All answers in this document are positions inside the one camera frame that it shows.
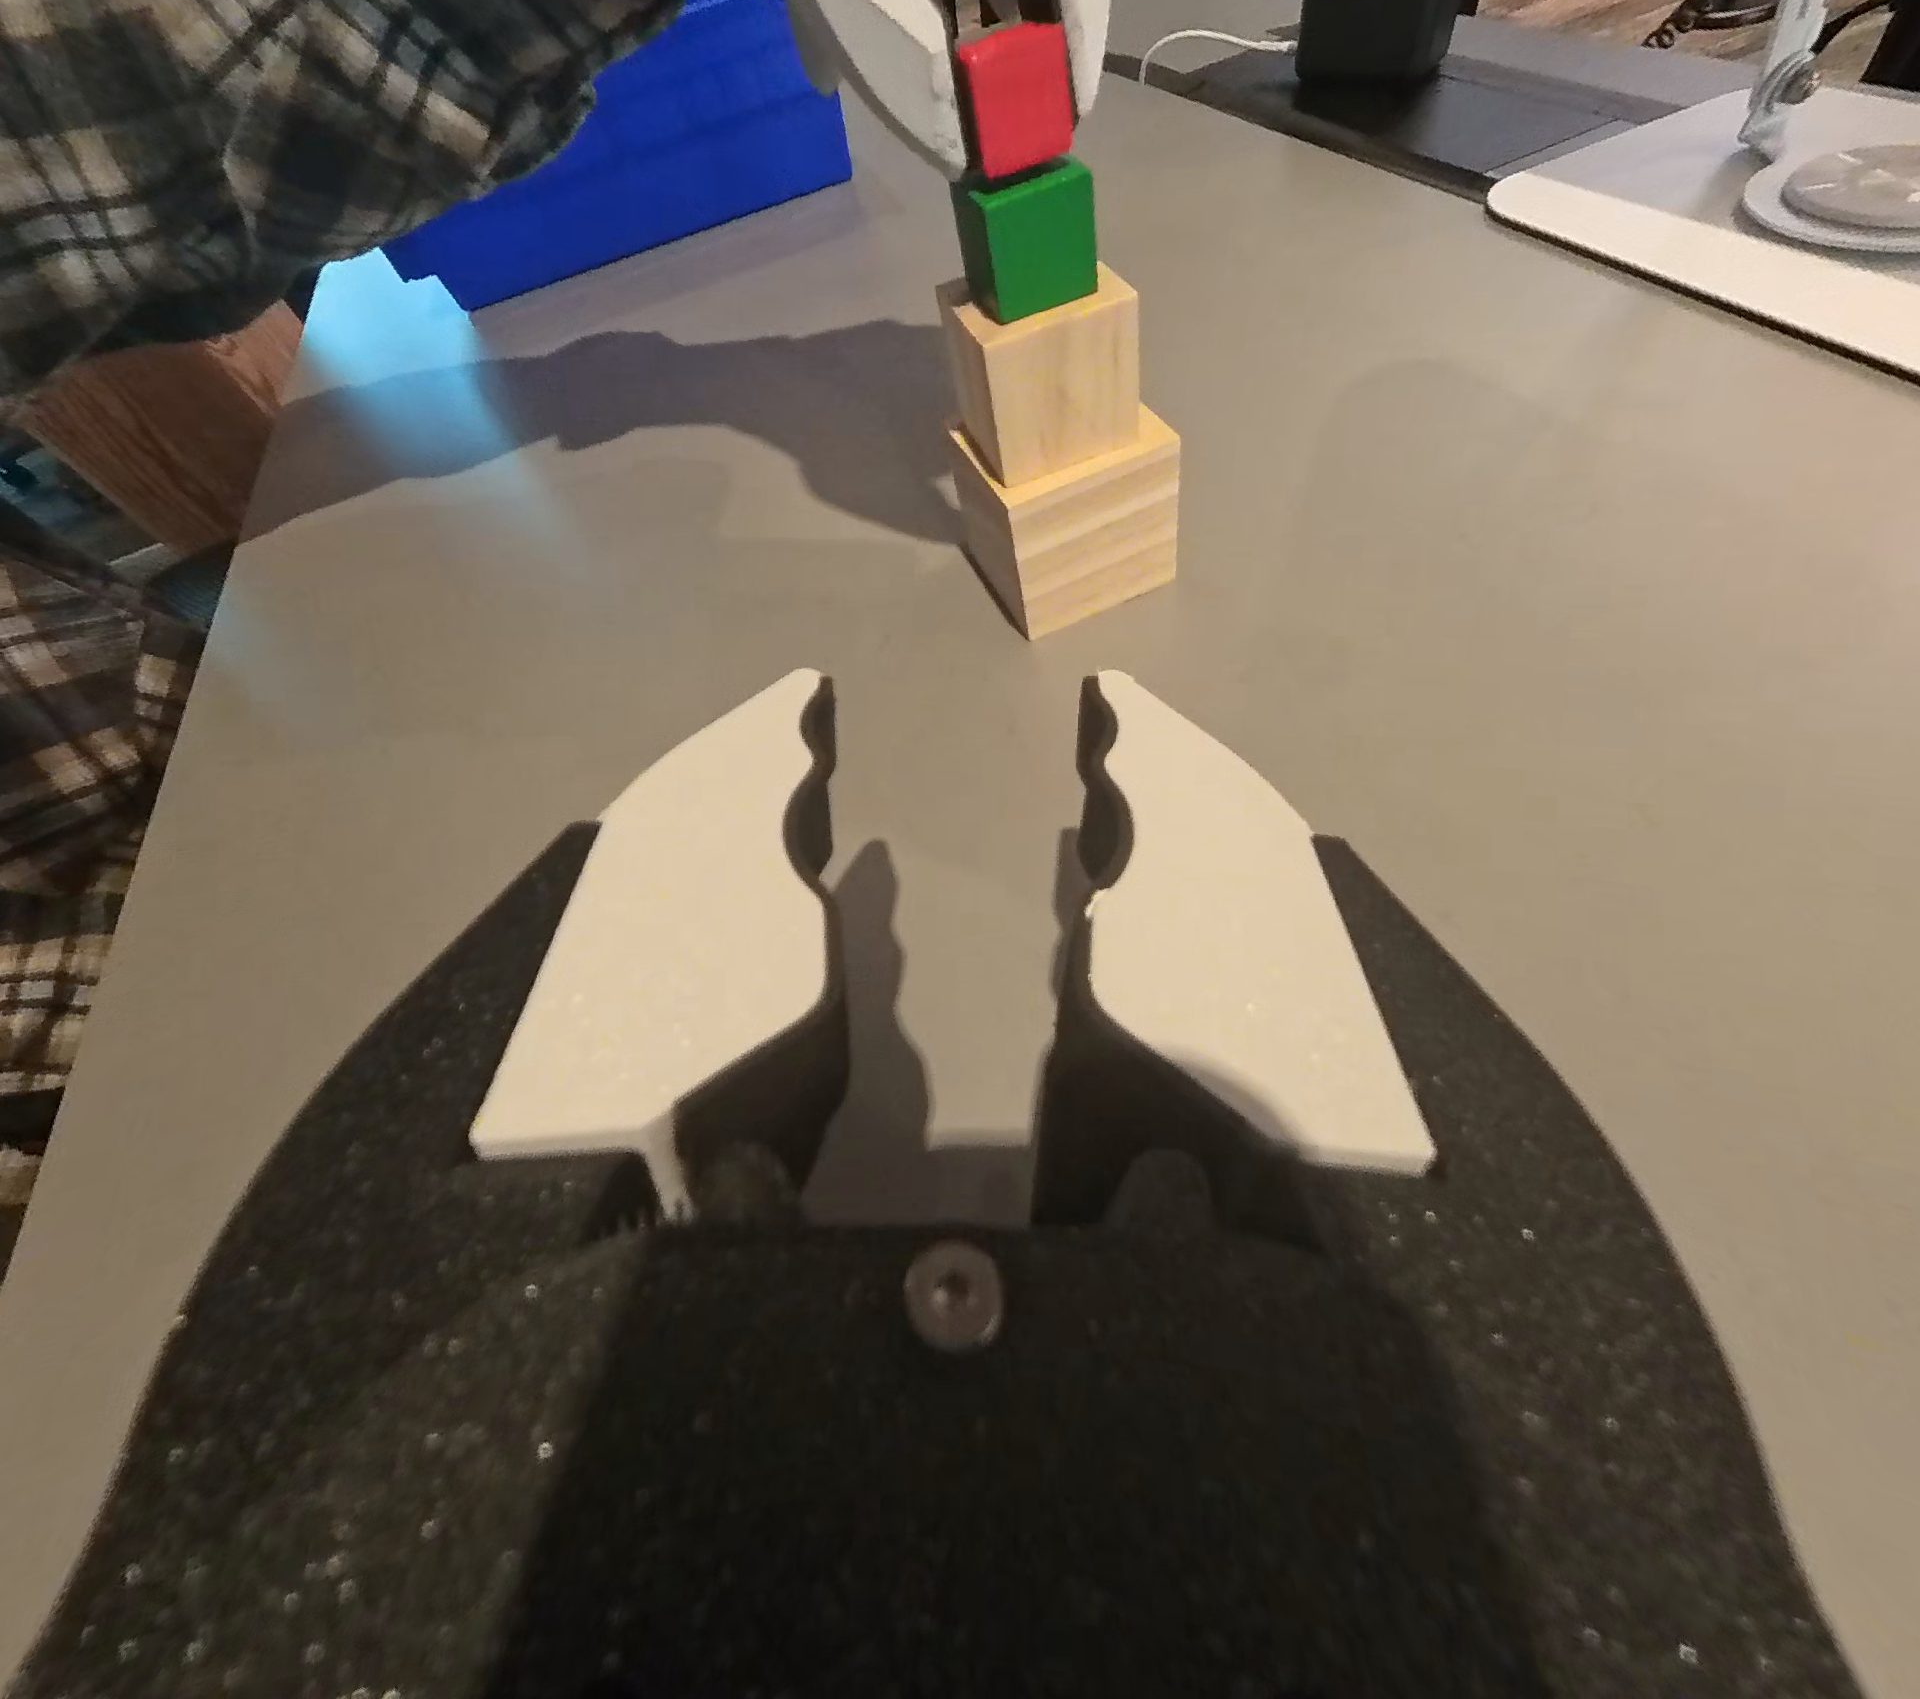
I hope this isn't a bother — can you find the white cable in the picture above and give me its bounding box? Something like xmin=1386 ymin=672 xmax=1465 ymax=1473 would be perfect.
xmin=1138 ymin=25 xmax=1299 ymax=83

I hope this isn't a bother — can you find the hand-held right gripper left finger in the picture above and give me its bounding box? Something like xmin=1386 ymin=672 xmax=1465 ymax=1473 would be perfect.
xmin=468 ymin=666 xmax=850 ymax=1221

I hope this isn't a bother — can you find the black desk mat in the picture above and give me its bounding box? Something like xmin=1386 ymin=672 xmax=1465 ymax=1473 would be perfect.
xmin=1199 ymin=16 xmax=1711 ymax=197

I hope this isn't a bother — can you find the person's plaid shirt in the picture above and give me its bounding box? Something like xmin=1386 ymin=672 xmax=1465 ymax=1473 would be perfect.
xmin=0 ymin=551 xmax=205 ymax=1103

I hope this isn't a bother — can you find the blue box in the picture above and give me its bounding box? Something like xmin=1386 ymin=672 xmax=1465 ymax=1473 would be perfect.
xmin=381 ymin=0 xmax=852 ymax=316

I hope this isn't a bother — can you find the small natural wooden cube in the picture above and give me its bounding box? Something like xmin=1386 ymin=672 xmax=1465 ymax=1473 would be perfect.
xmin=936 ymin=260 xmax=1144 ymax=485

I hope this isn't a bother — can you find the dark grey speaker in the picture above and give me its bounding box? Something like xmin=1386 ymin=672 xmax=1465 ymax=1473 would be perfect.
xmin=1291 ymin=0 xmax=1480 ymax=94

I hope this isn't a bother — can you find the wooden cabinet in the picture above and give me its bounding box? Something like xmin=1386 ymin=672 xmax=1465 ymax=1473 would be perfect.
xmin=12 ymin=296 xmax=311 ymax=554

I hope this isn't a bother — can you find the red wooden cube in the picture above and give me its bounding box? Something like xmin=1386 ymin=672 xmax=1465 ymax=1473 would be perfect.
xmin=958 ymin=23 xmax=1076 ymax=180

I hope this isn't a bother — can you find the person's left forearm plaid sleeve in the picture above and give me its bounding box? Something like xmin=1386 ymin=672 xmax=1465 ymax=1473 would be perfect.
xmin=0 ymin=0 xmax=769 ymax=399

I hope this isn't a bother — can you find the white desk lamp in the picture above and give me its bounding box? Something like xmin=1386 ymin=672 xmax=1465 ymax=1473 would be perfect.
xmin=1737 ymin=0 xmax=1920 ymax=260

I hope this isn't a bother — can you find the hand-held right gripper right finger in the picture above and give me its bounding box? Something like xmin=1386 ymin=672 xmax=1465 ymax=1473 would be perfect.
xmin=1033 ymin=670 xmax=1439 ymax=1182

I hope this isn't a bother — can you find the large natural wooden cube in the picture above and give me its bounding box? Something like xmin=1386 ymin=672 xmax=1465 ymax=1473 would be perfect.
xmin=947 ymin=400 xmax=1184 ymax=643

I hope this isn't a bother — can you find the white desk mat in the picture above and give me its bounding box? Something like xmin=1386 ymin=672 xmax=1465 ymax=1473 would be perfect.
xmin=1485 ymin=84 xmax=1920 ymax=385

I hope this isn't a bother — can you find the green wooden cube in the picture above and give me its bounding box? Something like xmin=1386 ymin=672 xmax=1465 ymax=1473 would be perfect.
xmin=951 ymin=156 xmax=1099 ymax=323

